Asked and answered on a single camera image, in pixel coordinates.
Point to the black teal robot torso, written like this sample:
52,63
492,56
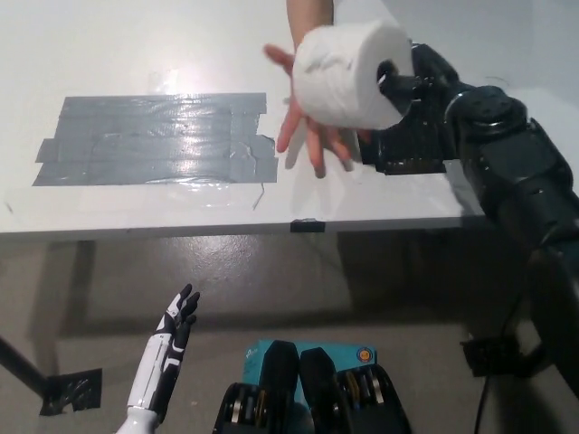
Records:
312,389

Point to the grey duct tape patch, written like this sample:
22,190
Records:
154,138

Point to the person's bare hand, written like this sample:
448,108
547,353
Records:
312,135

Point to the white toilet paper roll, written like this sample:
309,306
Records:
344,77

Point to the small black tape strip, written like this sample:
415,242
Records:
307,224

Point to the black table leg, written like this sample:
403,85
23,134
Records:
20,366

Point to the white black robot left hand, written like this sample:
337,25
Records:
169,343

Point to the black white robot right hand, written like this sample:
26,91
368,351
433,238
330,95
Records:
420,104

